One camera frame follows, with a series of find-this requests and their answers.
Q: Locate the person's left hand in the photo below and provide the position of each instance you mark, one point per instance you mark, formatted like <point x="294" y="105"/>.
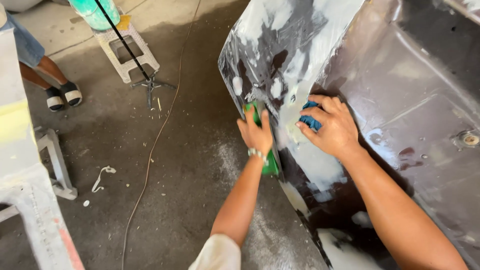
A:
<point x="257" y="135"/>

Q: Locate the person's right hand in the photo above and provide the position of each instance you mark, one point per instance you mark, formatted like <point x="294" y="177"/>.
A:
<point x="335" y="129"/>

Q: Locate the blue rag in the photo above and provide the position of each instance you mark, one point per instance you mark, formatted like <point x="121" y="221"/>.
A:
<point x="309" y="117"/>

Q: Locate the green sanding block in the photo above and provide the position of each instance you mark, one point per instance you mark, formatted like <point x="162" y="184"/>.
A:
<point x="270" y="165"/>

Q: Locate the dark puttied car body panel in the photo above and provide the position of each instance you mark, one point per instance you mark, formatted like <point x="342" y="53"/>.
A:
<point x="375" y="93"/>

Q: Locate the white shirt sleeve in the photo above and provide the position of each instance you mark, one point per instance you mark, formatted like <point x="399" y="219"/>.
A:
<point x="217" y="254"/>

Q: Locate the white plastic stool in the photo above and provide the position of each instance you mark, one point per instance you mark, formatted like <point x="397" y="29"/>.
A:
<point x="125" y="50"/>

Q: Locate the black metal stand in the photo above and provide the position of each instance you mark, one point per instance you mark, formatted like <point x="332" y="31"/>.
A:
<point x="127" y="45"/>

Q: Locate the white scrap strip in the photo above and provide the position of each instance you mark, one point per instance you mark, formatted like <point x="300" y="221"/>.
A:
<point x="100" y="178"/>

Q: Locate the yellow sandpaper sheet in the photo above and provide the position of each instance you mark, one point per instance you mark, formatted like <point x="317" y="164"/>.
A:
<point x="123" y="22"/>

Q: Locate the black white sandal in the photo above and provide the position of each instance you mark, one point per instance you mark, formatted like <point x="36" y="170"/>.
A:
<point x="54" y="99"/>
<point x="72" y="93"/>

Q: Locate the green plastic bucket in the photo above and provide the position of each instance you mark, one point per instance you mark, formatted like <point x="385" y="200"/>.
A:
<point x="98" y="12"/>

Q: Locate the grey primed car body part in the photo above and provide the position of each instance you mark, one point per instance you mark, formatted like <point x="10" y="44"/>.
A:
<point x="22" y="157"/>

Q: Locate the grey metal support frame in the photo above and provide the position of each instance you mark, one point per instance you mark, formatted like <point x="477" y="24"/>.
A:
<point x="56" y="165"/>

